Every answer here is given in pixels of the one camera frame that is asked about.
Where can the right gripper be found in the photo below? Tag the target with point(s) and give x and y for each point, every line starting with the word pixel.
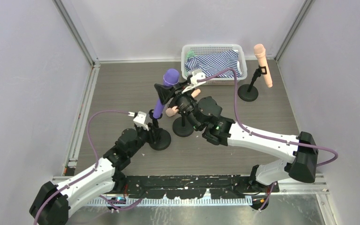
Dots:
pixel 174 92

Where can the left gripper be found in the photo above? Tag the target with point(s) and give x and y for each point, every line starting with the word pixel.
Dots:
pixel 151 124

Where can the purple microphone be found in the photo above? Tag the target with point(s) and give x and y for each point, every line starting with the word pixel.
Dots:
pixel 170 78

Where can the black stand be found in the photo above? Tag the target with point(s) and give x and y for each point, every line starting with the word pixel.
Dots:
pixel 181 127
pixel 165 137
pixel 248 92

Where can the black stand front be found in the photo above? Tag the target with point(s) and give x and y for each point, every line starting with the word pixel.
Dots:
pixel 248 92

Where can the peach microphone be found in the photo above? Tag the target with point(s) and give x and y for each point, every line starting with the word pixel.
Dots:
pixel 174 110
pixel 260 54

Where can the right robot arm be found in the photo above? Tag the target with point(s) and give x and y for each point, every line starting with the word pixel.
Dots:
pixel 297 155

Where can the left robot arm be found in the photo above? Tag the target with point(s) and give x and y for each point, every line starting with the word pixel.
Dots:
pixel 54 204

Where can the green cloth item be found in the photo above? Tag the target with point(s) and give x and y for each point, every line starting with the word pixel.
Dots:
pixel 190 54

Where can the blue striped cloth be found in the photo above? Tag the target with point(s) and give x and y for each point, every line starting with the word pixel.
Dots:
pixel 213 63

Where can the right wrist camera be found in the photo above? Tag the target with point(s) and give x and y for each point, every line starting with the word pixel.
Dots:
pixel 195 79

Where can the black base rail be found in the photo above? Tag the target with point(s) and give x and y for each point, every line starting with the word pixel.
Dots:
pixel 182 190

